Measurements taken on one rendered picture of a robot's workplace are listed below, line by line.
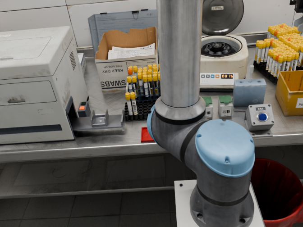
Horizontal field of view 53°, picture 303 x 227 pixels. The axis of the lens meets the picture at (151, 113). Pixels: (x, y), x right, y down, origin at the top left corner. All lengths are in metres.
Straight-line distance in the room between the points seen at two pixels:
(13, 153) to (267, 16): 1.22
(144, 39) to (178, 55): 0.87
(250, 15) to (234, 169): 1.05
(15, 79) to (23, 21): 0.68
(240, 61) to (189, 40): 0.64
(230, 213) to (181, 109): 0.25
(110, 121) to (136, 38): 0.54
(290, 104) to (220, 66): 0.30
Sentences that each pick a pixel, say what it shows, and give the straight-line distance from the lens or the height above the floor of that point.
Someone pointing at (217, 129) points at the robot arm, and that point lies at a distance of 0.63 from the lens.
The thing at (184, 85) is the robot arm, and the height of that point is 1.21.
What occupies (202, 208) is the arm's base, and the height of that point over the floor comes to 0.95.
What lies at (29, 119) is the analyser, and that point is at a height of 0.98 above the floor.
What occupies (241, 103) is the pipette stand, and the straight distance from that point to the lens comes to 1.11.
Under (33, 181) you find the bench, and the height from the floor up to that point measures 0.27.
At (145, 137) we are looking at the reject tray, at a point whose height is 0.88.
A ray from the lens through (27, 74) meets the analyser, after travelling 0.95.
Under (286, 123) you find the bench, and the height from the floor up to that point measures 0.87.
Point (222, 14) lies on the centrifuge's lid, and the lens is 1.46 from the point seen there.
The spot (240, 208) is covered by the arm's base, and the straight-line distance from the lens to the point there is 0.71.
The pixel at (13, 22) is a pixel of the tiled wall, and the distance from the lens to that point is 1.64.
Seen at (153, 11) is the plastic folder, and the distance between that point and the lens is 1.45.
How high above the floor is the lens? 1.54
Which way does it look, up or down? 37 degrees down
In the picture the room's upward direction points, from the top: 7 degrees counter-clockwise
